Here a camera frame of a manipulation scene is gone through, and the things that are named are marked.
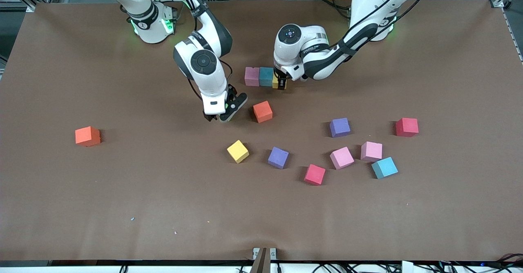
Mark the yellow foam cube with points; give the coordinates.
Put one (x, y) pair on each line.
(275, 84)
(238, 151)

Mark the cyan foam cube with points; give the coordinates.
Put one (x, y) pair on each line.
(384, 168)
(266, 77)

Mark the pink foam cube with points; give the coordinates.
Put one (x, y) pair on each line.
(371, 151)
(252, 77)
(342, 158)

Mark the orange foam cube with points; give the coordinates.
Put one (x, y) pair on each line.
(87, 137)
(262, 111)

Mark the purple foam cube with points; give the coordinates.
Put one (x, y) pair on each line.
(278, 157)
(340, 127)

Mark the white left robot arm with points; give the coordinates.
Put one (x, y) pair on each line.
(284, 56)

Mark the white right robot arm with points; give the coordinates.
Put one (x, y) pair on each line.
(208, 81)

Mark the red foam cube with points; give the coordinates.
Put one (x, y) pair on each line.
(407, 127)
(314, 175)

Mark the small white box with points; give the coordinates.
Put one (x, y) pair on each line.
(407, 267)

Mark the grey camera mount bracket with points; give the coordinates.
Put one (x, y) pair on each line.
(261, 260)

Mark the aluminium table edge rail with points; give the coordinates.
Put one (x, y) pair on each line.
(512, 34)

